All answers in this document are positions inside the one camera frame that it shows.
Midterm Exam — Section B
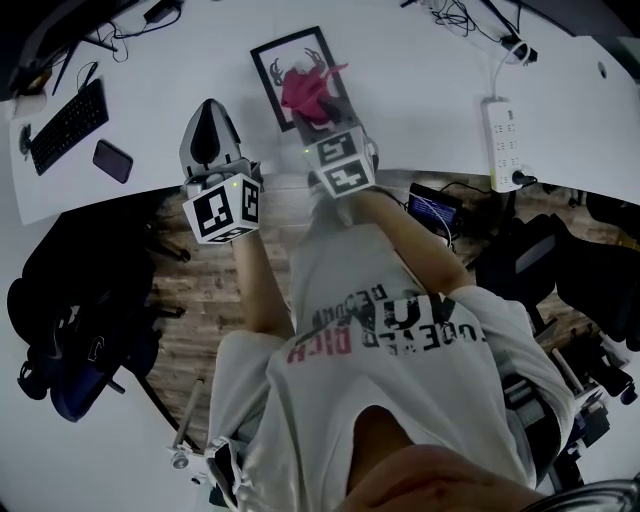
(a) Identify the white power strip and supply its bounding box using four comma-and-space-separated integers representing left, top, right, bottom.
480, 97, 524, 194

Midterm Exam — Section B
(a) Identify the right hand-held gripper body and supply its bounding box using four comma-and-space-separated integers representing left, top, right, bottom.
301, 124, 380, 200

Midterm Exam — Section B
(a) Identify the person's white printed t-shirt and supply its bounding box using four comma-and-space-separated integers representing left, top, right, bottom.
204, 172, 576, 512

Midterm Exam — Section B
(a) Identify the black office chair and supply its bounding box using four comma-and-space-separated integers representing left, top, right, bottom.
472, 192, 640, 406
5, 192, 191, 424

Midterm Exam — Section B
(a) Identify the smartphone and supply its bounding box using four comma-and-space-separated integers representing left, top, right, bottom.
92, 138, 135, 185

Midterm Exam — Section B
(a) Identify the person's neck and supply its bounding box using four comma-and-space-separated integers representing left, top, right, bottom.
344, 404, 551, 512

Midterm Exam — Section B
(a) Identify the black device with blue screen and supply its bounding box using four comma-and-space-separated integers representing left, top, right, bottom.
407, 182, 464, 229

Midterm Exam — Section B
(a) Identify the blue jacket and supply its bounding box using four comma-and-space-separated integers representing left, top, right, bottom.
49, 357, 116, 424

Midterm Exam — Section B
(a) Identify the black power adapter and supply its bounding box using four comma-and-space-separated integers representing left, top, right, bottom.
499, 34, 540, 66
143, 0, 184, 24

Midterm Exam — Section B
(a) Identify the tangle of black cables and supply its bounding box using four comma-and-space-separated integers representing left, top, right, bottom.
432, 0, 506, 44

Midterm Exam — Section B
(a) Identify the pink cloth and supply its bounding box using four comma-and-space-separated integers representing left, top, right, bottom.
279, 62, 350, 126

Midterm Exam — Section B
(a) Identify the person's left forearm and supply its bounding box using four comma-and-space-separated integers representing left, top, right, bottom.
233, 234, 296, 334

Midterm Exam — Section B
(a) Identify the black cable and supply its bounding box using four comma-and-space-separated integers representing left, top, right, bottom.
97, 12, 181, 64

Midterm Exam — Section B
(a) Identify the black framed deer picture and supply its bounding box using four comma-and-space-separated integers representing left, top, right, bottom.
249, 25, 359, 134

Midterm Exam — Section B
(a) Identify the black keyboard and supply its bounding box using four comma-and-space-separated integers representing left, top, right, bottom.
29, 78, 110, 176

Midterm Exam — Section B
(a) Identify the white table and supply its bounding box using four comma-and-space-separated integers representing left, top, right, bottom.
0, 0, 640, 229
0, 214, 201, 512

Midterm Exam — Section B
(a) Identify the black stylus pen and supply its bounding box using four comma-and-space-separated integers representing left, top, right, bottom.
77, 60, 100, 94

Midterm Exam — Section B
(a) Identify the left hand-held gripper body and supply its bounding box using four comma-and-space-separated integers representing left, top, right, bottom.
182, 158, 264, 246

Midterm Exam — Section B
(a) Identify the person's right forearm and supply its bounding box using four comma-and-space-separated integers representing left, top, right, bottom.
352, 189, 474, 294

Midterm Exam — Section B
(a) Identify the white power cable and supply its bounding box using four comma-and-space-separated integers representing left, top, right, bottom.
492, 42, 531, 101

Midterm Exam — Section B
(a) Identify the large black monitor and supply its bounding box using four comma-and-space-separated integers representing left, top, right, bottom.
487, 0, 591, 39

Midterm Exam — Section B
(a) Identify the grey head mount rim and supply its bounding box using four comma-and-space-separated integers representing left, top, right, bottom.
519, 477, 640, 512

